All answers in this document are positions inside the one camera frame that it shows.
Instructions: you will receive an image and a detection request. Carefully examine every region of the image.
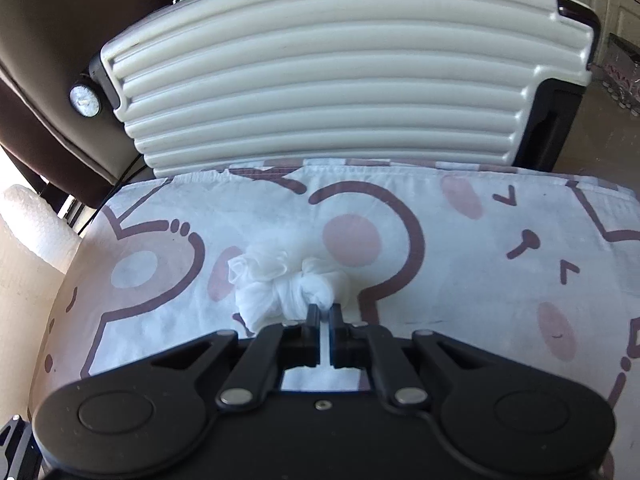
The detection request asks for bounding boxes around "brown curtain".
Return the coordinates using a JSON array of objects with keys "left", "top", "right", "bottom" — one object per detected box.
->
[{"left": 1, "top": 0, "right": 158, "bottom": 207}]

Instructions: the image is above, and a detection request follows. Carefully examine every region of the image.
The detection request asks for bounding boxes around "pack of water bottles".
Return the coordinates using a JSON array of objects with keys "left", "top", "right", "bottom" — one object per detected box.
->
[{"left": 602, "top": 32, "right": 640, "bottom": 117}]

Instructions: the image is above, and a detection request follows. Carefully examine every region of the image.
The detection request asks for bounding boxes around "white ribbed suitcase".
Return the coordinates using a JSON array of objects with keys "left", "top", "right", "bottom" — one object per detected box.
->
[{"left": 68, "top": 0, "right": 603, "bottom": 179}]

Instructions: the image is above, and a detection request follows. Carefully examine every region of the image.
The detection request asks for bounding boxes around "cartoon bear bedsheet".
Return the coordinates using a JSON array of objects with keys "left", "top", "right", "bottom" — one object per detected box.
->
[{"left": 29, "top": 159, "right": 639, "bottom": 479}]

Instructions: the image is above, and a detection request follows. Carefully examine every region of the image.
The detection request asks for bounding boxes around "white cloth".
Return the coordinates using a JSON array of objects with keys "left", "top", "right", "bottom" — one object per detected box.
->
[{"left": 228, "top": 240, "right": 355, "bottom": 333}]

